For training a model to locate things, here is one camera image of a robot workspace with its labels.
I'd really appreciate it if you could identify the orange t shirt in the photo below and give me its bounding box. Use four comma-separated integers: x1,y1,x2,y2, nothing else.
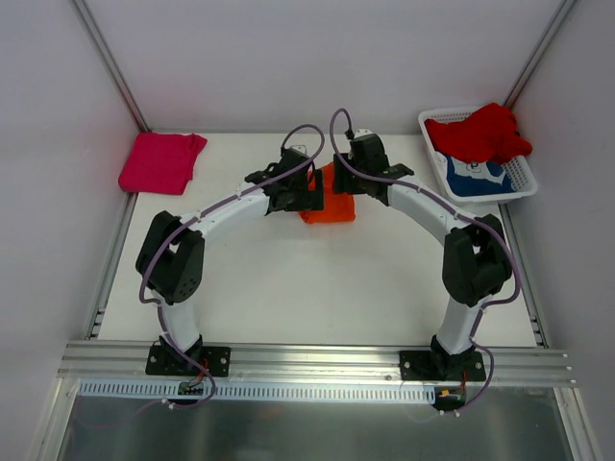
299,162,356,225

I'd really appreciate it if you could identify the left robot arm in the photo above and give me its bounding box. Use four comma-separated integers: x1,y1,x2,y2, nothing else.
135,147,323,375

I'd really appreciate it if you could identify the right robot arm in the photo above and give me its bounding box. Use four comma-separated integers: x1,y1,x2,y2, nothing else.
332,129,513,380

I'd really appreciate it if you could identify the blue white t shirt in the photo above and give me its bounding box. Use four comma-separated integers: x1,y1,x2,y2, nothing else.
436,152,513,197

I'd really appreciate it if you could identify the folded pink t shirt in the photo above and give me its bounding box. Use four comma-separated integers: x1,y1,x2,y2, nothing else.
118,133,208,196

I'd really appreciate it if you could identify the red t shirt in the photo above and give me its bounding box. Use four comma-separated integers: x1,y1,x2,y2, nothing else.
425,103,532,164

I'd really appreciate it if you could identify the white plastic basket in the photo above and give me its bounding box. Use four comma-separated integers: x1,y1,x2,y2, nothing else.
418,106,538,206

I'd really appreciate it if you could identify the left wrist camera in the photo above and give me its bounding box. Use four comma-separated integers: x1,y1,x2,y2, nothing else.
283,145,308,158

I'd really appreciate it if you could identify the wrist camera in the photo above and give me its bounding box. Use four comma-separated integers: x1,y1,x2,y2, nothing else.
283,145,308,158
345,129,374,140

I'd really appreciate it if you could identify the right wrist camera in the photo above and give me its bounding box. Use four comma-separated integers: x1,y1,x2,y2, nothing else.
345,129,374,140

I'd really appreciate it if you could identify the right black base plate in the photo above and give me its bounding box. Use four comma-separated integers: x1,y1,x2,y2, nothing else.
399,350,486,382

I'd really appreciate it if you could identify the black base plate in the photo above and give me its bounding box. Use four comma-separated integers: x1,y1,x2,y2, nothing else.
399,350,486,382
145,342,232,377

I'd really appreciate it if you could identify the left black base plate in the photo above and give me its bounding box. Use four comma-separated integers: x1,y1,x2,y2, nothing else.
145,342,232,377

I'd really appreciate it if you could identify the white slotted cable duct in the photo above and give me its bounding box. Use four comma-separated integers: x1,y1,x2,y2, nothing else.
78,379,436,404

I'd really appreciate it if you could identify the aluminium mounting rail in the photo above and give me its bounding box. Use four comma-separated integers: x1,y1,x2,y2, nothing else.
57,340,578,388

